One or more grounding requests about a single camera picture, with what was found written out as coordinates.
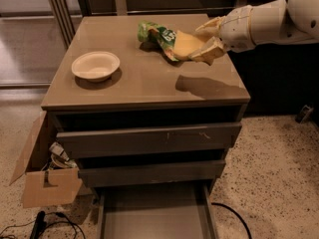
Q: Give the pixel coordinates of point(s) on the brown cardboard box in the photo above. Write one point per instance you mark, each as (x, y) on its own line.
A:
(44, 186)

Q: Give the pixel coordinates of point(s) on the grey drawer cabinet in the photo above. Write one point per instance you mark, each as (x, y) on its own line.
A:
(145, 91)

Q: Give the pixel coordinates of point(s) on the white paper bowl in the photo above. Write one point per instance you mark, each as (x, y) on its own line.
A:
(95, 66)

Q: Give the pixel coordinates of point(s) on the crumpled items in box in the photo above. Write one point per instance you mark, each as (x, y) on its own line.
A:
(60, 157)

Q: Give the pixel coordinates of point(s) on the grey bottom drawer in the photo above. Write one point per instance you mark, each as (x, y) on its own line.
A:
(157, 211)

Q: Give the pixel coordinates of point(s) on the dark floor bracket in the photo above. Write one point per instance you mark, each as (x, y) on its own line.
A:
(304, 114)

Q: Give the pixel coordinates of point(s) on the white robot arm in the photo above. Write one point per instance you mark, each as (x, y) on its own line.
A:
(280, 22)

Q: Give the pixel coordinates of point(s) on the green chip bag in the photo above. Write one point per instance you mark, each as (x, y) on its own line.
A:
(159, 34)

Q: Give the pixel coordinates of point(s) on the grey middle drawer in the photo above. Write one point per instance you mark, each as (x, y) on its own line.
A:
(153, 173)

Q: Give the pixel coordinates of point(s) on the grey top drawer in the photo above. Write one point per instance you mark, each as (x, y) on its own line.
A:
(132, 141)

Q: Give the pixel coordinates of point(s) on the yellow sponge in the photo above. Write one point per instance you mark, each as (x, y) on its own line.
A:
(185, 44)

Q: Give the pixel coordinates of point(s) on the metal railing frame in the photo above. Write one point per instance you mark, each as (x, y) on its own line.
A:
(166, 0)

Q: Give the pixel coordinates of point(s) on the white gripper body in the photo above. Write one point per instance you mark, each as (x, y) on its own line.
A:
(236, 30)

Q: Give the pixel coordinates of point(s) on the black power strip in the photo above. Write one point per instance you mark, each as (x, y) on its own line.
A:
(38, 226)

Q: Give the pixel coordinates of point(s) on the grey drawer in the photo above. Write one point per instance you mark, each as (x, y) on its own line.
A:
(153, 173)
(132, 141)
(157, 211)

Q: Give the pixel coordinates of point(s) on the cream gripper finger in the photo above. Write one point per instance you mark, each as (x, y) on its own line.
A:
(211, 50)
(209, 29)

